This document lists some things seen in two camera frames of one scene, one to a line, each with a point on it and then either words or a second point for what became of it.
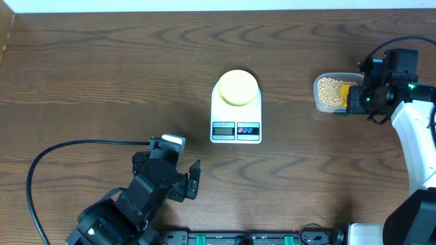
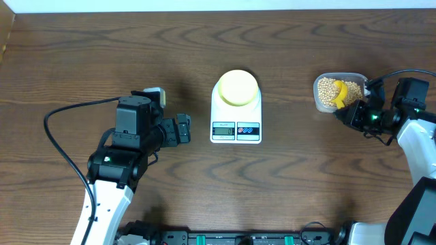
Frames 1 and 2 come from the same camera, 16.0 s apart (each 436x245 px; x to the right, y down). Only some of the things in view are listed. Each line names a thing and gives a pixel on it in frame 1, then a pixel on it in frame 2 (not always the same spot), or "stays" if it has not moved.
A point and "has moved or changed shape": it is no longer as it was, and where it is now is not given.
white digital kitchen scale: (233, 124) stays
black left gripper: (179, 190) -> (172, 138)
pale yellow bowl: (238, 88) stays
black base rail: (248, 237) stays
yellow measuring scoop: (345, 90) has moved or changed shape
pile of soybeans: (330, 91) stays
